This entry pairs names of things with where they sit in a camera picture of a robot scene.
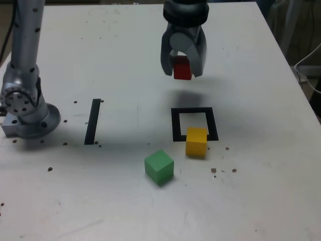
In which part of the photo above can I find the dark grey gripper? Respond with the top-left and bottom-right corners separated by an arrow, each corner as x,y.
160,23 -> 209,78

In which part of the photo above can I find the red cube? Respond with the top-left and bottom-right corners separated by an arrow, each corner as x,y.
172,56 -> 193,80

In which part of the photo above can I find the yellow cube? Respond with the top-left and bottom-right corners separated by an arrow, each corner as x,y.
185,127 -> 208,159

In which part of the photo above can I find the green cube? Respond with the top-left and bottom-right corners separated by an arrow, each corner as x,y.
144,149 -> 175,187

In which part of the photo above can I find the black tape square outline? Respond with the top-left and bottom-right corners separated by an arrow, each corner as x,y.
171,107 -> 219,143

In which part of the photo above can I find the black tape strip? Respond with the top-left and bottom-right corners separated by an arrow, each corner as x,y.
84,98 -> 101,146

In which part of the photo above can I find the white cable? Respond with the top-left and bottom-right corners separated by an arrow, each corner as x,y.
294,42 -> 321,94

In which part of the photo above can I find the black base cable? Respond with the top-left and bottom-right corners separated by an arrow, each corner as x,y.
0,0 -> 16,60

